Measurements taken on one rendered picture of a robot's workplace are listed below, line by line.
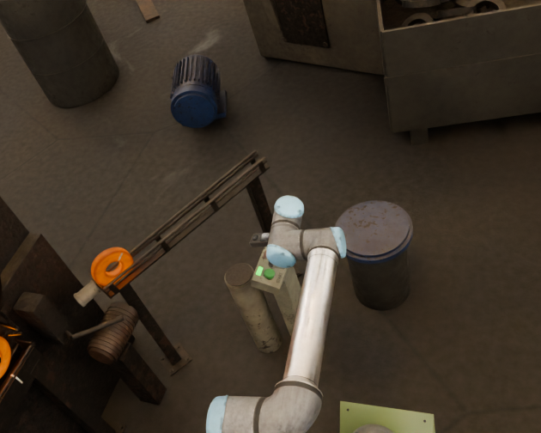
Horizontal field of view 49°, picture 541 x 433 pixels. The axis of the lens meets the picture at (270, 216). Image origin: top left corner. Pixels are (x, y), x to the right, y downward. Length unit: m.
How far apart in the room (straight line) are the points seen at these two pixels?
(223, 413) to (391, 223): 1.29
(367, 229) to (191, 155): 1.61
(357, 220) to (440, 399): 0.78
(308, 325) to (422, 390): 1.11
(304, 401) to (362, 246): 1.12
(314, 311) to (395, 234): 0.96
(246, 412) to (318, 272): 0.44
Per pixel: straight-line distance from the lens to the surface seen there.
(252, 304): 2.40
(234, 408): 1.44
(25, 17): 4.35
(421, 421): 2.08
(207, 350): 2.82
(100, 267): 2.28
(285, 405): 1.40
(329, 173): 3.34
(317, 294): 1.58
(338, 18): 3.80
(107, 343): 2.38
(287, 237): 1.76
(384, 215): 2.51
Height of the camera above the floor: 2.31
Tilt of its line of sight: 46 degrees down
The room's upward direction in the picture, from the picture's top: 19 degrees counter-clockwise
